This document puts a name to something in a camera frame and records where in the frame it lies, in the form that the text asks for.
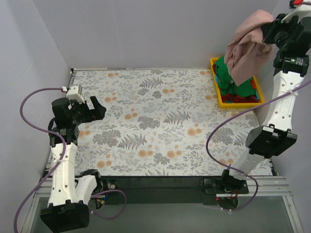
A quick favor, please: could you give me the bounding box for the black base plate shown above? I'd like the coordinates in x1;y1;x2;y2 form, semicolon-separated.
87;175;249;206

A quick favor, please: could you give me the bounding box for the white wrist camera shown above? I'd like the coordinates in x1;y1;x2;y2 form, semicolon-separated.
281;0;311;23
61;84;85;104

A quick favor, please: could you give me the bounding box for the aluminium mounting rail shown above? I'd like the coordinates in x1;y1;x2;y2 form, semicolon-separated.
21;176;303;233

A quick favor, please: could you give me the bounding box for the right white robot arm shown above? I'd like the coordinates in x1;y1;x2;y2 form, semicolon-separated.
202;14;311;195

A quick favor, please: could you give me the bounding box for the pink t shirt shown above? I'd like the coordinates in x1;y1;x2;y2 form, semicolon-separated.
224;10;274;86

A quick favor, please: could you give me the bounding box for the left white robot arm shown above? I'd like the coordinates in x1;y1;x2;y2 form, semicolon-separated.
40;96;106;233

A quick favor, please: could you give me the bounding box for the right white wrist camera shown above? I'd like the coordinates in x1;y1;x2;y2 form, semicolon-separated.
281;0;311;23

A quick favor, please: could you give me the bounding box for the floral patterned table mat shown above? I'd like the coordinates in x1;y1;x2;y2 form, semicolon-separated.
72;70;259;176

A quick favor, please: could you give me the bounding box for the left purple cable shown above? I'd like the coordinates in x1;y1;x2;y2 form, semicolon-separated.
14;87;127;233

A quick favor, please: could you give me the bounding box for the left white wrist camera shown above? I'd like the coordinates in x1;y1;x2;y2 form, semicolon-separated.
61;84;85;104

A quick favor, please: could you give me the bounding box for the yellow plastic bin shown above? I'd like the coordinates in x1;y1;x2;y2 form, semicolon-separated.
210;57;264;109

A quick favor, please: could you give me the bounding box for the green t shirt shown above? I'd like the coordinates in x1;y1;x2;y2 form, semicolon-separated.
215;56;256;98

